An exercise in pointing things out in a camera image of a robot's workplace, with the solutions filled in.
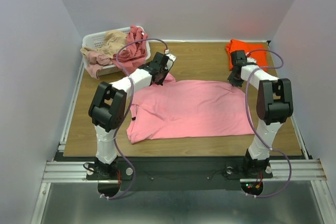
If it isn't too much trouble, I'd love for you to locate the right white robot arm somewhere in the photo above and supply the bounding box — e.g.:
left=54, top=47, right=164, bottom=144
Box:
left=228, top=49, right=293, bottom=177

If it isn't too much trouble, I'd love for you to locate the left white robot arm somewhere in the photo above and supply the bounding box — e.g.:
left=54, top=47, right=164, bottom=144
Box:
left=87, top=52, right=176, bottom=179

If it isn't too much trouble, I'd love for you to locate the folded orange t shirt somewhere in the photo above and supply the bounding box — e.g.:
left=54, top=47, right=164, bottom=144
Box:
left=226, top=39, right=268, bottom=71

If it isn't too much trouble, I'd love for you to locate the dark red t shirt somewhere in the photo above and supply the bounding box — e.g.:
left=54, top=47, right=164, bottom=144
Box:
left=112, top=26, right=148, bottom=74

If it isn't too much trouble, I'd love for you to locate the beige t shirt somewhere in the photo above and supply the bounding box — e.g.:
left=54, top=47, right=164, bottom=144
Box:
left=80, top=30, right=128, bottom=57

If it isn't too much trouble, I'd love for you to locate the dusty pink t shirt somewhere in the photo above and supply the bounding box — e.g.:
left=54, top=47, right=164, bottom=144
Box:
left=86, top=51, right=113, bottom=79

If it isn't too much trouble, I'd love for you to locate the white plastic laundry basket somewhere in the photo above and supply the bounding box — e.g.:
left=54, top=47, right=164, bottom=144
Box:
left=80, top=26, right=151, bottom=79

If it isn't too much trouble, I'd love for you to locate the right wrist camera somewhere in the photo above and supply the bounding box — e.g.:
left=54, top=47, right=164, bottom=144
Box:
left=246, top=56, right=257, bottom=64

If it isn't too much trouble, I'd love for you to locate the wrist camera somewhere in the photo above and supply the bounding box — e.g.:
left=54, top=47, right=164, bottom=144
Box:
left=164, top=50, right=176, bottom=70
left=246, top=56, right=257, bottom=64

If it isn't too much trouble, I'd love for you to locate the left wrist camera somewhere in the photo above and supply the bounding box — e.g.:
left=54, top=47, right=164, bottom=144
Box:
left=164, top=50, right=176, bottom=70

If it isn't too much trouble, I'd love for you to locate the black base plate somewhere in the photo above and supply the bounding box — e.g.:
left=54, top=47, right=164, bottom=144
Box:
left=83, top=156, right=273, bottom=199

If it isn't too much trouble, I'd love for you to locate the aluminium frame rail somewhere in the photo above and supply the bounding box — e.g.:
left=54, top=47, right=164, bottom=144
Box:
left=29, top=58, right=92, bottom=224

